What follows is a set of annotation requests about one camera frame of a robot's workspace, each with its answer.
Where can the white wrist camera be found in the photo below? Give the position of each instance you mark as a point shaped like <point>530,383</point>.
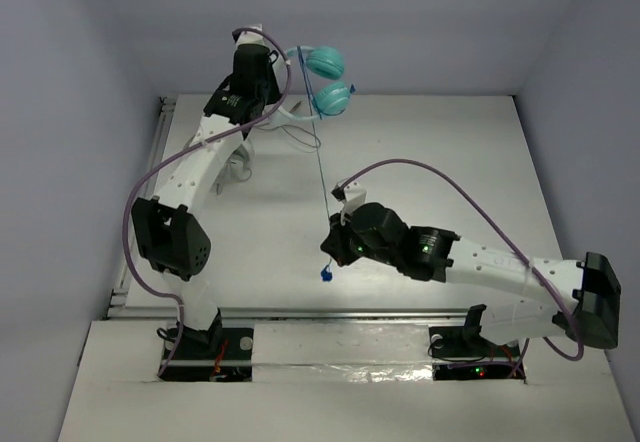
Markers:
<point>253,36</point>
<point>351,196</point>

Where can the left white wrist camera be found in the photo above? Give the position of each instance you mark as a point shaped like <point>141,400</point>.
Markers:
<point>253,36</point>

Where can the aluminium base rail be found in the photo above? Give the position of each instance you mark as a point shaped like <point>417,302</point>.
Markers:
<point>455,356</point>

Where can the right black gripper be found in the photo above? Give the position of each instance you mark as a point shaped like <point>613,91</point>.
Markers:
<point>335,242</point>

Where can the teal over-ear headphones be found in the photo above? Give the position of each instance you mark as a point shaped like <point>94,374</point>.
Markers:
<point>323,69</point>

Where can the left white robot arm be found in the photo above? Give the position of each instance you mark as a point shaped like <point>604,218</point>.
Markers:
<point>167,231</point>

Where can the white over-ear headphones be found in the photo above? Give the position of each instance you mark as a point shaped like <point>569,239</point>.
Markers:
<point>237,168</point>

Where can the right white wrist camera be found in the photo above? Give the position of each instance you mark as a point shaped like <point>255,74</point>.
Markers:
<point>351,196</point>

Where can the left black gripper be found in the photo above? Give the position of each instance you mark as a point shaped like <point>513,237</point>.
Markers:
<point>273,90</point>

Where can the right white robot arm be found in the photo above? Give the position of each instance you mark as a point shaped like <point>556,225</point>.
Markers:
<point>576,298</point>

